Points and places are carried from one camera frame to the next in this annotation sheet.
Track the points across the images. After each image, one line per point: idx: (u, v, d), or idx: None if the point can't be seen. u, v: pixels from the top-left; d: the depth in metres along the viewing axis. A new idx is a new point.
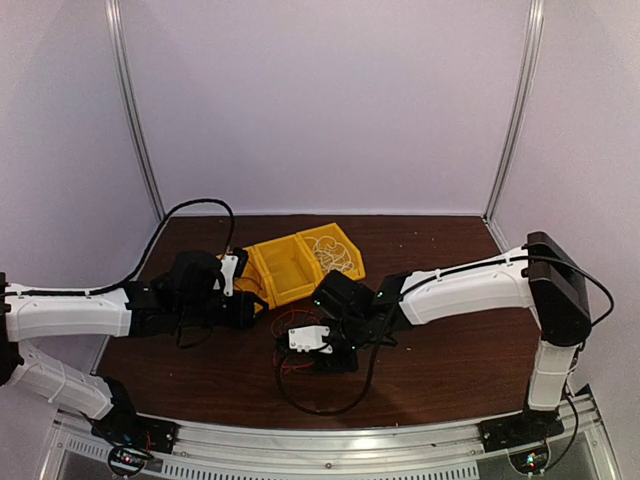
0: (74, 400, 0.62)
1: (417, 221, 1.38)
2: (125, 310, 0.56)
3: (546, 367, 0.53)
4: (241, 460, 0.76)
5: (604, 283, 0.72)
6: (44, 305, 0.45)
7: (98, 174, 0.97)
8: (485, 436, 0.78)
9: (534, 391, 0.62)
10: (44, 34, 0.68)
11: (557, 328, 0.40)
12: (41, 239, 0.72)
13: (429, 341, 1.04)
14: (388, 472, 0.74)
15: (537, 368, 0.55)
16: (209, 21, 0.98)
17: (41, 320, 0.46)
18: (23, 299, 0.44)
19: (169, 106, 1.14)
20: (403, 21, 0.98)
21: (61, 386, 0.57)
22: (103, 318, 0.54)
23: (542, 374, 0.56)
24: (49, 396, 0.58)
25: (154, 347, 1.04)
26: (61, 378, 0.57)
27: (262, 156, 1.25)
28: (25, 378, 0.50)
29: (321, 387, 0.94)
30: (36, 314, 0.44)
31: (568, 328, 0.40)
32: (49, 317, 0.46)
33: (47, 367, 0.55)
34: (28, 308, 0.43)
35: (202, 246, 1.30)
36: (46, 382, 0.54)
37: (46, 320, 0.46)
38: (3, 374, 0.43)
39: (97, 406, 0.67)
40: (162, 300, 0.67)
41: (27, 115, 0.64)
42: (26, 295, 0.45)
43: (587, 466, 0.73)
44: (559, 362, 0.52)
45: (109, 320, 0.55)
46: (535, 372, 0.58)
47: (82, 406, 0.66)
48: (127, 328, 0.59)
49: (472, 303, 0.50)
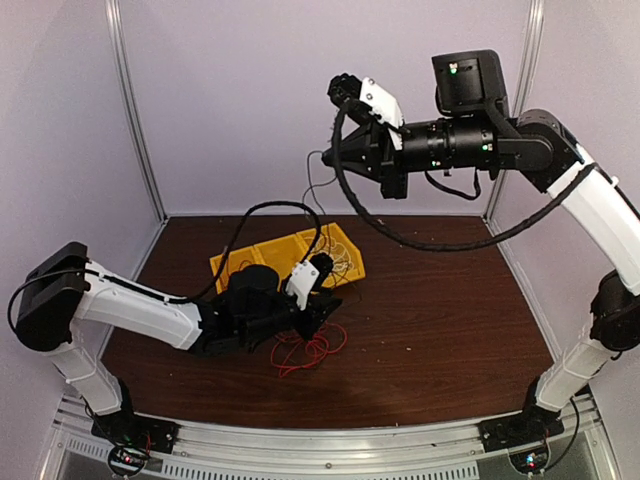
0: (89, 392, 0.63)
1: (418, 220, 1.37)
2: (194, 327, 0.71)
3: (576, 366, 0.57)
4: (242, 460, 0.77)
5: None
6: (120, 297, 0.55)
7: (99, 174, 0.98)
8: (484, 435, 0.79)
9: (548, 388, 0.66)
10: (44, 36, 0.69)
11: (628, 326, 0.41)
12: (40, 238, 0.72)
13: (430, 341, 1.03)
14: (388, 473, 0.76)
15: (565, 365, 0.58)
16: (209, 21, 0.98)
17: (112, 307, 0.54)
18: (104, 283, 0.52)
19: (169, 105, 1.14)
20: (402, 22, 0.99)
21: (87, 375, 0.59)
22: (166, 324, 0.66)
23: (567, 372, 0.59)
24: (71, 379, 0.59)
25: (153, 347, 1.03)
26: (90, 370, 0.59)
27: (262, 156, 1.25)
28: (64, 356, 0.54)
29: (321, 387, 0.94)
30: (108, 300, 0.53)
31: (622, 331, 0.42)
32: (118, 306, 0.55)
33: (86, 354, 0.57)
34: (108, 294, 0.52)
35: (202, 246, 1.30)
36: (76, 366, 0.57)
37: (114, 309, 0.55)
38: (54, 342, 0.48)
39: (107, 405, 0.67)
40: (225, 323, 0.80)
41: (27, 114, 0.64)
42: (106, 280, 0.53)
43: (587, 466, 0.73)
44: (586, 364, 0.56)
45: (168, 328, 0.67)
46: (558, 369, 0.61)
47: (93, 400, 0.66)
48: (180, 339, 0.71)
49: (602, 231, 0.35)
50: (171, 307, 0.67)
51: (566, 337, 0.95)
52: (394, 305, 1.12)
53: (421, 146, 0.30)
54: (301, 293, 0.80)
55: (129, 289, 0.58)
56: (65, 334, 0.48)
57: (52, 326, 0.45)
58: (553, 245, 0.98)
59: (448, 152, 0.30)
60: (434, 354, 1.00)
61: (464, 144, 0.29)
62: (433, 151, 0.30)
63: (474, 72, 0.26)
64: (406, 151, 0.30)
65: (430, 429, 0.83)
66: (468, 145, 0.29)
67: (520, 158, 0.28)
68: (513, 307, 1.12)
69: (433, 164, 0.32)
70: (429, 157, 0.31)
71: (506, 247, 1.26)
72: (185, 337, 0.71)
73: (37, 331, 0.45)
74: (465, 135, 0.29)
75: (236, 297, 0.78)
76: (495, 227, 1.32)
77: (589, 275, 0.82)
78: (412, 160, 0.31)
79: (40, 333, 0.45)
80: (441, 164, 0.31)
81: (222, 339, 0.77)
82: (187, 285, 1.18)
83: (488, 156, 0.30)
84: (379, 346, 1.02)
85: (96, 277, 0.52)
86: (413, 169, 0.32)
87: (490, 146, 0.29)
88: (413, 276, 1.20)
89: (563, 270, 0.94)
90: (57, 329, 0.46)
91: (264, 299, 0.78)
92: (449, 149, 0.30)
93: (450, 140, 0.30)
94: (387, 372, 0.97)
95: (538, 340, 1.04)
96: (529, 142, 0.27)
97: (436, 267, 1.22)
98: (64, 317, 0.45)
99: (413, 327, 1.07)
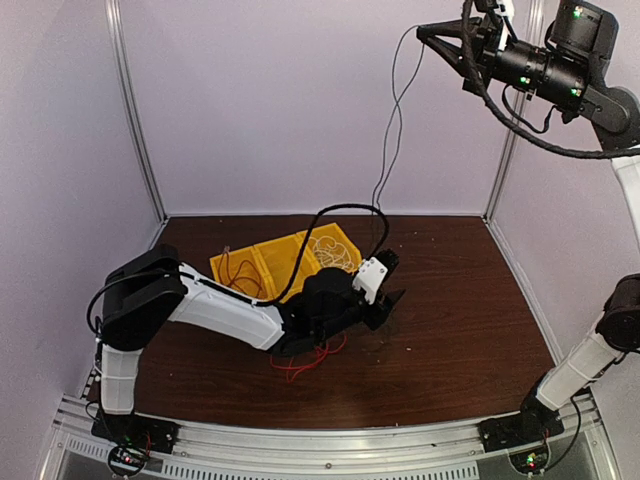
0: (109, 393, 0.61)
1: (418, 220, 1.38)
2: (279, 329, 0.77)
3: (581, 361, 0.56)
4: (241, 460, 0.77)
5: (611, 280, 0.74)
6: (213, 299, 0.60)
7: (98, 173, 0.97)
8: (484, 436, 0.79)
9: (550, 383, 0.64)
10: (43, 35, 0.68)
11: (633, 322, 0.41)
12: (41, 238, 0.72)
13: (430, 341, 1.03)
14: (388, 473, 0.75)
15: (570, 360, 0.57)
16: (209, 20, 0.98)
17: (206, 307, 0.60)
18: (198, 287, 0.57)
19: (169, 105, 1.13)
20: (402, 23, 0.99)
21: (129, 377, 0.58)
22: (254, 324, 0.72)
23: (571, 368, 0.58)
24: (109, 376, 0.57)
25: (153, 347, 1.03)
26: (131, 375, 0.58)
27: (262, 156, 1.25)
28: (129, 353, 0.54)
29: (322, 387, 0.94)
30: (202, 302, 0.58)
31: (622, 326, 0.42)
32: (209, 307, 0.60)
33: (138, 360, 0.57)
34: (202, 297, 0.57)
35: (203, 246, 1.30)
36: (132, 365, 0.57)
37: (206, 309, 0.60)
38: (135, 343, 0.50)
39: (125, 409, 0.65)
40: (298, 326, 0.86)
41: (28, 115, 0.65)
42: (199, 283, 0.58)
43: (588, 466, 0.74)
44: (590, 361, 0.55)
45: (255, 328, 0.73)
46: (562, 364, 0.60)
47: (108, 400, 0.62)
48: (263, 340, 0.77)
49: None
50: (258, 309, 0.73)
51: (567, 337, 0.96)
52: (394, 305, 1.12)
53: (519, 62, 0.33)
54: (370, 289, 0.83)
55: (220, 293, 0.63)
56: (146, 340, 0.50)
57: (139, 328, 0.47)
58: (553, 245, 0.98)
59: (541, 79, 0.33)
60: (434, 354, 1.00)
61: (556, 80, 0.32)
62: (527, 73, 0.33)
63: (591, 23, 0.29)
64: (503, 60, 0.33)
65: (431, 429, 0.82)
66: (559, 84, 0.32)
67: (597, 116, 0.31)
68: (513, 308, 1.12)
69: (521, 83, 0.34)
70: (521, 75, 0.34)
71: (506, 247, 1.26)
72: (267, 339, 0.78)
73: (122, 331, 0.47)
74: (561, 73, 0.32)
75: (311, 300, 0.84)
76: (495, 227, 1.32)
77: (590, 276, 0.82)
78: (503, 71, 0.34)
79: (124, 334, 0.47)
80: (528, 85, 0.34)
81: (299, 340, 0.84)
82: None
83: (572, 103, 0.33)
84: (378, 346, 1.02)
85: (192, 281, 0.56)
86: (499, 79, 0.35)
87: (579, 92, 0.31)
88: (413, 276, 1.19)
89: (563, 271, 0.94)
90: (142, 329, 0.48)
91: (337, 300, 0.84)
92: (542, 76, 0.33)
93: (546, 70, 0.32)
94: (387, 372, 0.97)
95: (538, 340, 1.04)
96: (613, 104, 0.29)
97: (436, 268, 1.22)
98: (153, 322, 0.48)
99: (413, 327, 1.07)
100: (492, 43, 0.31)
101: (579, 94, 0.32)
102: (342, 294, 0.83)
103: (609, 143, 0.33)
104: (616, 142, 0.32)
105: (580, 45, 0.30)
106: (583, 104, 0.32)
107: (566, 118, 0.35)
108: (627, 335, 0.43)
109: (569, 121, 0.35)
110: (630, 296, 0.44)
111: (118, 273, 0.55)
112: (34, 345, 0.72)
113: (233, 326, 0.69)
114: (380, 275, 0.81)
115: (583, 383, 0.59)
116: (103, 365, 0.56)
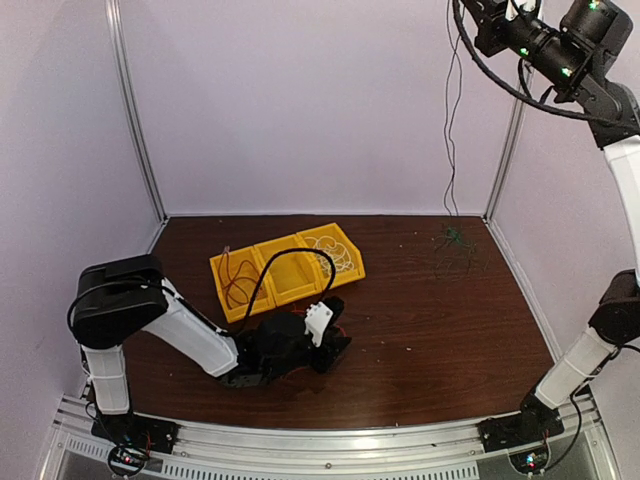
0: (105, 392, 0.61)
1: (417, 220, 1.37)
2: (234, 360, 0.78)
3: (577, 358, 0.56)
4: (241, 460, 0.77)
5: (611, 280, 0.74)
6: (187, 319, 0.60)
7: (98, 173, 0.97)
8: (484, 436, 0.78)
9: (549, 381, 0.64)
10: (43, 36, 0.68)
11: (626, 315, 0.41)
12: (41, 239, 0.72)
13: (430, 341, 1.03)
14: (388, 473, 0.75)
15: (567, 356, 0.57)
16: (209, 20, 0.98)
17: (177, 326, 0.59)
18: (175, 304, 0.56)
19: (169, 105, 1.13)
20: (403, 22, 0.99)
21: (116, 377, 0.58)
22: (214, 352, 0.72)
23: (568, 365, 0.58)
24: (98, 375, 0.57)
25: (153, 347, 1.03)
26: (117, 374, 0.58)
27: (261, 156, 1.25)
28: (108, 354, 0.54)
29: (322, 387, 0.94)
30: (175, 319, 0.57)
31: (613, 318, 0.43)
32: (179, 326, 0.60)
33: (121, 359, 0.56)
34: (179, 315, 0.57)
35: (203, 246, 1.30)
36: (115, 366, 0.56)
37: (176, 328, 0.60)
38: (108, 341, 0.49)
39: (116, 409, 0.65)
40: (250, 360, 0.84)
41: (28, 116, 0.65)
42: (177, 300, 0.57)
43: (587, 466, 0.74)
44: (587, 359, 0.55)
45: (214, 355, 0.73)
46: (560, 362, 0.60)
47: (103, 400, 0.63)
48: (216, 368, 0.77)
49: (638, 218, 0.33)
50: (219, 337, 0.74)
51: (566, 336, 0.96)
52: (394, 305, 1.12)
53: (523, 34, 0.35)
54: (317, 331, 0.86)
55: (193, 315, 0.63)
56: (119, 339, 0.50)
57: (114, 329, 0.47)
58: (553, 244, 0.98)
59: (536, 53, 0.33)
60: (434, 354, 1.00)
61: (552, 60, 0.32)
62: (528, 45, 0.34)
63: (600, 16, 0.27)
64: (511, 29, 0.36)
65: (431, 429, 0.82)
66: (554, 63, 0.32)
67: (589, 105, 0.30)
68: (514, 307, 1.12)
69: (523, 54, 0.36)
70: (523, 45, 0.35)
71: (506, 247, 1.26)
72: (221, 367, 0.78)
73: (95, 329, 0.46)
74: (556, 55, 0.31)
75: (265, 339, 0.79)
76: (496, 227, 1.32)
77: (590, 275, 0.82)
78: (512, 38, 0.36)
79: (97, 333, 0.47)
80: (527, 57, 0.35)
81: (248, 374, 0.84)
82: (187, 285, 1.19)
83: (563, 82, 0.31)
84: (378, 346, 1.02)
85: (171, 297, 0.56)
86: (510, 49, 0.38)
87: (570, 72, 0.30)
88: (413, 276, 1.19)
89: (562, 270, 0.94)
90: (117, 331, 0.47)
91: (290, 345, 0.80)
92: (539, 52, 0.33)
93: (544, 47, 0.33)
94: (387, 373, 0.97)
95: (538, 340, 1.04)
96: (606, 95, 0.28)
97: (436, 267, 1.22)
98: (130, 325, 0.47)
99: (413, 327, 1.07)
100: (503, 9, 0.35)
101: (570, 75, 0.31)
102: (295, 340, 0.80)
103: (602, 136, 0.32)
104: (608, 136, 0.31)
105: (586, 35, 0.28)
106: (577, 90, 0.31)
107: (561, 99, 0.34)
108: (623, 331, 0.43)
109: (561, 101, 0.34)
110: (624, 290, 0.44)
111: (100, 270, 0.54)
112: (34, 346, 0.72)
113: (196, 350, 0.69)
114: (327, 317, 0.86)
115: (581, 381, 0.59)
116: (88, 364, 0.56)
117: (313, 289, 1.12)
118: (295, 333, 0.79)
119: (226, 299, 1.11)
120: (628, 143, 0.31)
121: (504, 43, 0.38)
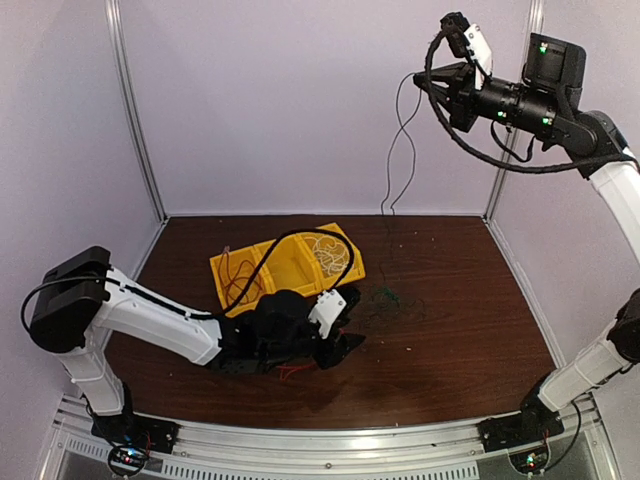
0: (90, 393, 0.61)
1: (418, 220, 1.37)
2: (214, 346, 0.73)
3: (590, 368, 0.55)
4: (240, 460, 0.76)
5: (610, 282, 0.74)
6: (140, 309, 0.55)
7: (97, 173, 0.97)
8: (484, 435, 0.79)
9: (554, 384, 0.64)
10: (43, 35, 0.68)
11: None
12: (41, 240, 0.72)
13: (429, 341, 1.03)
14: (388, 473, 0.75)
15: (578, 362, 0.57)
16: (209, 20, 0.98)
17: (132, 317, 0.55)
18: (124, 294, 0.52)
19: (168, 105, 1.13)
20: (404, 22, 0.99)
21: (97, 378, 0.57)
22: (189, 339, 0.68)
23: (577, 370, 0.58)
24: (77, 378, 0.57)
25: (153, 347, 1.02)
26: (98, 375, 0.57)
27: (261, 155, 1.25)
28: (74, 357, 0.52)
29: (322, 387, 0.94)
30: (127, 310, 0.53)
31: (632, 338, 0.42)
32: (136, 317, 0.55)
33: (96, 361, 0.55)
34: (127, 305, 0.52)
35: (204, 246, 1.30)
36: (90, 369, 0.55)
37: (133, 319, 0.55)
38: (69, 343, 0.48)
39: (106, 407, 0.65)
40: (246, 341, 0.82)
41: (27, 116, 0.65)
42: (125, 289, 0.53)
43: (587, 466, 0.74)
44: (599, 369, 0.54)
45: (188, 342, 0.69)
46: (570, 366, 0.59)
47: (93, 400, 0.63)
48: (198, 357, 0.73)
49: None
50: (192, 322, 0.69)
51: (566, 339, 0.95)
52: (394, 305, 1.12)
53: (495, 99, 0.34)
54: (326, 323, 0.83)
55: (151, 303, 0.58)
56: (79, 340, 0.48)
57: (65, 330, 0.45)
58: (553, 245, 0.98)
59: (514, 112, 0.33)
60: (434, 354, 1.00)
61: (529, 112, 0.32)
62: (503, 107, 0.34)
63: (558, 57, 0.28)
64: (482, 99, 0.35)
65: (431, 429, 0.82)
66: (531, 115, 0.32)
67: (568, 140, 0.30)
68: (513, 308, 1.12)
69: (500, 117, 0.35)
70: (497, 110, 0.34)
71: (506, 246, 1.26)
72: (204, 354, 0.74)
73: (50, 331, 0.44)
74: (532, 105, 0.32)
75: (263, 319, 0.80)
76: (496, 228, 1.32)
77: (590, 279, 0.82)
78: (481, 107, 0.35)
79: (54, 335, 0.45)
80: (506, 119, 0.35)
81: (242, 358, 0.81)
82: (187, 285, 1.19)
83: (545, 130, 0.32)
84: (378, 346, 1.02)
85: (117, 287, 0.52)
86: (483, 116, 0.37)
87: (549, 119, 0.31)
88: (414, 276, 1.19)
89: (564, 274, 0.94)
90: (70, 332, 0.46)
91: (291, 326, 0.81)
92: (516, 110, 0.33)
93: (519, 103, 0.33)
94: (387, 372, 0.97)
95: (539, 341, 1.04)
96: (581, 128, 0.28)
97: (437, 267, 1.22)
98: (81, 323, 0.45)
99: (413, 327, 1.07)
100: (469, 83, 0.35)
101: (550, 122, 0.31)
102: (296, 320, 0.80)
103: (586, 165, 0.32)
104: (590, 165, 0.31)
105: (549, 78, 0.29)
106: (555, 130, 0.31)
107: (546, 144, 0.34)
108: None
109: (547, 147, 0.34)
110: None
111: (55, 272, 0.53)
112: (34, 345, 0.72)
113: (165, 340, 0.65)
114: (337, 309, 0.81)
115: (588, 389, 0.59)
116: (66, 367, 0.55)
117: (313, 290, 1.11)
118: (296, 314, 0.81)
119: (226, 299, 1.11)
120: (610, 170, 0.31)
121: (475, 116, 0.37)
